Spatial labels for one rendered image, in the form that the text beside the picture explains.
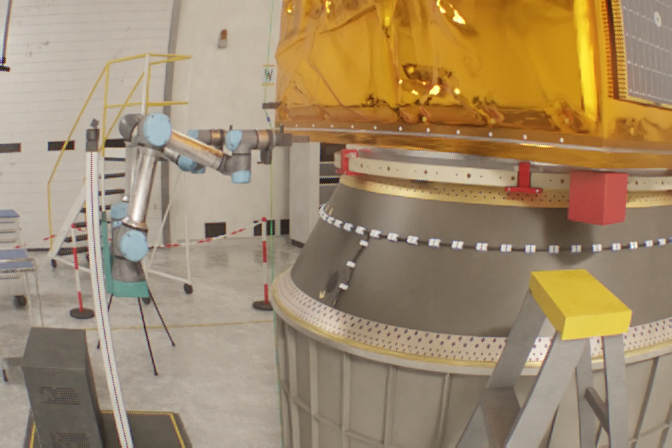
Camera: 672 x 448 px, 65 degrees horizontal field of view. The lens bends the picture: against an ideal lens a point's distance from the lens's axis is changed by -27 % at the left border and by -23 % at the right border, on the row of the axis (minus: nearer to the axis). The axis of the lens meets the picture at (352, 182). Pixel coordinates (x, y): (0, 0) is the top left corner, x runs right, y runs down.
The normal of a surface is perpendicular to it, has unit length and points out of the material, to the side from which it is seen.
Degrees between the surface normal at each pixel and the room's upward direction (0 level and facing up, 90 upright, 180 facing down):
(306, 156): 90
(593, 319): 90
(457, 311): 62
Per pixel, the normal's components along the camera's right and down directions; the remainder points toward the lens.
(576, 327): -0.07, 0.08
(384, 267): -0.63, -0.43
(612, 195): 0.52, 0.08
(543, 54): -0.86, 0.04
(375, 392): -0.66, 0.05
